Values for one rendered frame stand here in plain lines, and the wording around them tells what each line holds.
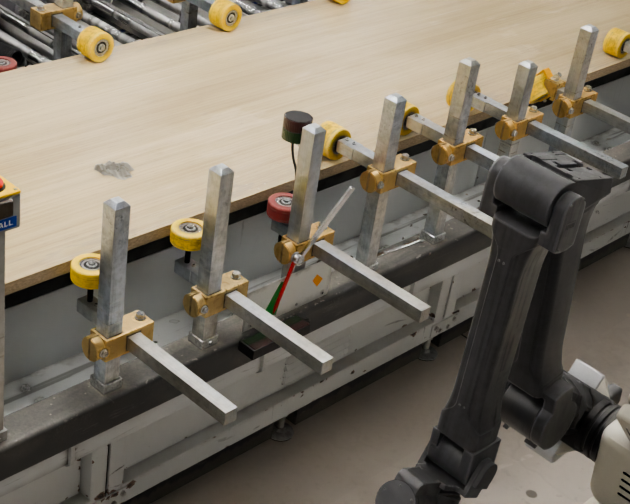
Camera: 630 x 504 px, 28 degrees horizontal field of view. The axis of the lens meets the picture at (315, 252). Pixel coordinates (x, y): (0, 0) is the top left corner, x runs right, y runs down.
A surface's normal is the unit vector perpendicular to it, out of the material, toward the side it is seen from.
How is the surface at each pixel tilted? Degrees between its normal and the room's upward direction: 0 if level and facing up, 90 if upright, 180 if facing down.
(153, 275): 90
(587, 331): 0
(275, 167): 0
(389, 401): 0
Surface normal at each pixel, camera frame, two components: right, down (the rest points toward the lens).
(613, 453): -0.72, 0.40
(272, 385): 0.71, 0.44
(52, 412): 0.14, -0.84
